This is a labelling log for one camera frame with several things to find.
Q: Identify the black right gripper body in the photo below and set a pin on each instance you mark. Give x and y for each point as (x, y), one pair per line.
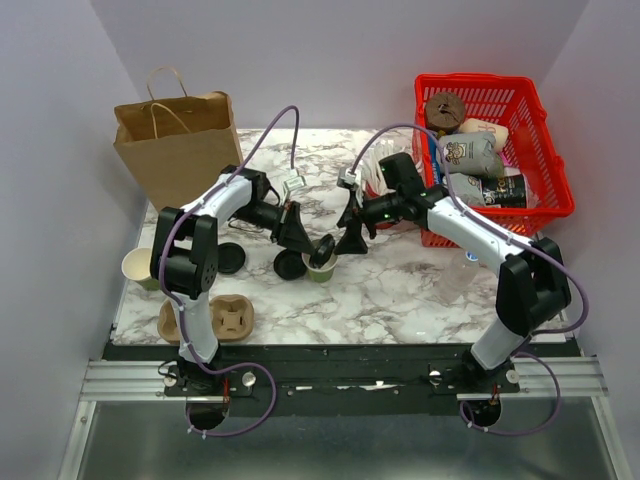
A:
(380, 210)

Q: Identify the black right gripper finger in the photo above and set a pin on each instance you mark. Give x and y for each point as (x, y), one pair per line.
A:
(352, 241)
(351, 216)

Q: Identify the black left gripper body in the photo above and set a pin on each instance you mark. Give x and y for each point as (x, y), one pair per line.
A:
(266, 214)

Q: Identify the black coffee cup lid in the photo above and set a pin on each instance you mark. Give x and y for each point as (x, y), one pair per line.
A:
(231, 258)

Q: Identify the green paper coffee cup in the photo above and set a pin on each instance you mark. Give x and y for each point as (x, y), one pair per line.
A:
(135, 267)

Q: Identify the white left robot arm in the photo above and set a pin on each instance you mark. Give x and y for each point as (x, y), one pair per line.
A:
(186, 254)

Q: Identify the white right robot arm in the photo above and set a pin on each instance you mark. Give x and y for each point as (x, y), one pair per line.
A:
(532, 281)

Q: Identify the grey coffee bag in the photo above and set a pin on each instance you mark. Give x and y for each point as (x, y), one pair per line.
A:
(470, 154)

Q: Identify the black coffee bag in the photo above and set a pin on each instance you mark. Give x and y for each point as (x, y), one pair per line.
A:
(505, 192)

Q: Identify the red cup with straws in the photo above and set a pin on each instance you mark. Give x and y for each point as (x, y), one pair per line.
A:
(374, 185)

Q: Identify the blue snack box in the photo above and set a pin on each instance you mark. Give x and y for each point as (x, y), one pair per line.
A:
(434, 155)

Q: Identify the grey crumpled pouch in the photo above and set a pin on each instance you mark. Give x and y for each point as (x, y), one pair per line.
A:
(467, 188)

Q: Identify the clear plastic water bottle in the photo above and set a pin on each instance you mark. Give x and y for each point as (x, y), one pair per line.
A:
(457, 276)

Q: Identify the brown cardboard cup carrier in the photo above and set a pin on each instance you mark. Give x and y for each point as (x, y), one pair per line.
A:
(233, 319)

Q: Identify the brown paper bag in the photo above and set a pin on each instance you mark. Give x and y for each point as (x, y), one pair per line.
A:
(175, 148)

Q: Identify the beige wrapped roll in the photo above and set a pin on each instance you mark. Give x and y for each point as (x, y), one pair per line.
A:
(474, 125)

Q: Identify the red plastic basket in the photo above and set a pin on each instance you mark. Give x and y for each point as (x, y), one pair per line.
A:
(512, 102)

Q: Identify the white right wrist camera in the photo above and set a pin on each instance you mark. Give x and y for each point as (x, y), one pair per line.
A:
(349, 181)

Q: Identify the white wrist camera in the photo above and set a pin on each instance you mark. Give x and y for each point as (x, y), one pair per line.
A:
(349, 181)
(292, 184)

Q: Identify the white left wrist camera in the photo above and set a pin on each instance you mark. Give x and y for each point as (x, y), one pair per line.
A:
(292, 184)

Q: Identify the black mounting base rail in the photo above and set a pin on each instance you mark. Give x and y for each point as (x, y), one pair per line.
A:
(338, 380)

